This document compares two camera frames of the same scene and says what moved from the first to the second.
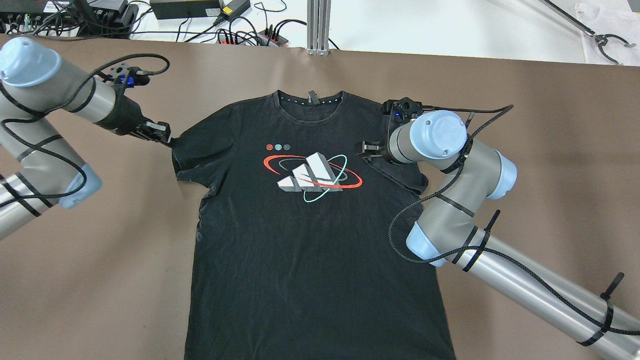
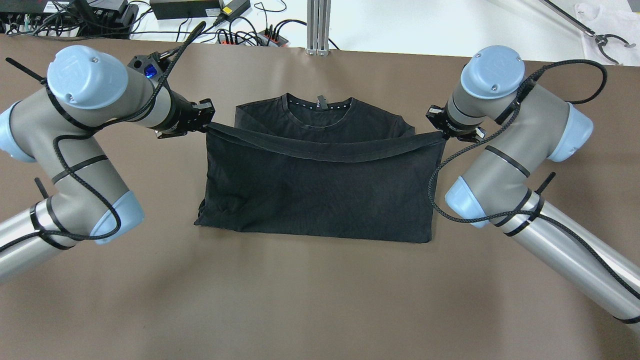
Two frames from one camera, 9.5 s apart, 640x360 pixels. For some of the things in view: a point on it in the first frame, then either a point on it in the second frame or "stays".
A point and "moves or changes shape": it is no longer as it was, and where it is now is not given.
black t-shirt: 308,250 moves or changes shape
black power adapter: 176,9 stays
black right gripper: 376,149 -> 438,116
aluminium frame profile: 318,27 stays
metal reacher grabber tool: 601,39 stays
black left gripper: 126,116 -> 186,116
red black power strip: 268,38 stays
